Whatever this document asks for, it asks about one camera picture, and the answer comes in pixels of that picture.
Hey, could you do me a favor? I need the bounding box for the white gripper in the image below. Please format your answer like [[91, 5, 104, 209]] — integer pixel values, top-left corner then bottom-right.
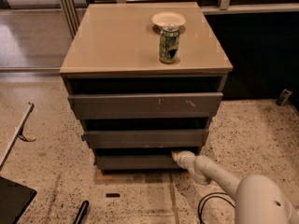
[[171, 150, 211, 185]]

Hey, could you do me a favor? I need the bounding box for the grey bottom drawer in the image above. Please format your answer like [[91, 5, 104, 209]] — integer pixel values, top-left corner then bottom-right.
[[96, 155, 178, 170]]

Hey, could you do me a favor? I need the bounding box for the grey drawer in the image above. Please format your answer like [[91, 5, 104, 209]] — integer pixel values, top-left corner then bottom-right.
[[84, 129, 208, 148], [96, 155, 178, 170], [68, 92, 222, 119]]

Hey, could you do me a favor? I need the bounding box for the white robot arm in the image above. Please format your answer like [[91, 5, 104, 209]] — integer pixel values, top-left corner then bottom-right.
[[172, 151, 299, 224]]

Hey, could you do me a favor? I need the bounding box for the grey middle drawer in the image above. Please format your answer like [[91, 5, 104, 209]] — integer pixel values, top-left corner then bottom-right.
[[84, 129, 208, 148]]

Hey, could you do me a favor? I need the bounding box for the grey top drawer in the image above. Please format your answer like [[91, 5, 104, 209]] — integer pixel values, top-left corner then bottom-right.
[[68, 92, 222, 119]]

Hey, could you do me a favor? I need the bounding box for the grey three-drawer cabinet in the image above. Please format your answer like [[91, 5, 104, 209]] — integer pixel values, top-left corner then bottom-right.
[[60, 2, 233, 165]]

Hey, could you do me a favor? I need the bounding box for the green soda can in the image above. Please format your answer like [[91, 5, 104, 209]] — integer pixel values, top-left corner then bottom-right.
[[159, 23, 179, 63]]

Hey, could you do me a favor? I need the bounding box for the white paper bowl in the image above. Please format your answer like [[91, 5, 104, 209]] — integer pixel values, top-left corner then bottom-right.
[[151, 12, 186, 27]]

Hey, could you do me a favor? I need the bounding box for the black panel corner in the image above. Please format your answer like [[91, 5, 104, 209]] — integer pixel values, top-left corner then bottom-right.
[[0, 177, 37, 224]]

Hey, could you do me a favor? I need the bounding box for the black cable loop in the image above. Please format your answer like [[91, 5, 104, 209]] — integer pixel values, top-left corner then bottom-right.
[[197, 191, 236, 224]]

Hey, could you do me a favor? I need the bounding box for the black curved handle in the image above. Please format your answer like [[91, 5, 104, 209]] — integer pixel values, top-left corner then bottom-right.
[[73, 200, 89, 224]]

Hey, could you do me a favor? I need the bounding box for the small grey floor bracket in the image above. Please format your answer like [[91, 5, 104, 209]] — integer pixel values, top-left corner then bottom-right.
[[276, 89, 292, 106]]

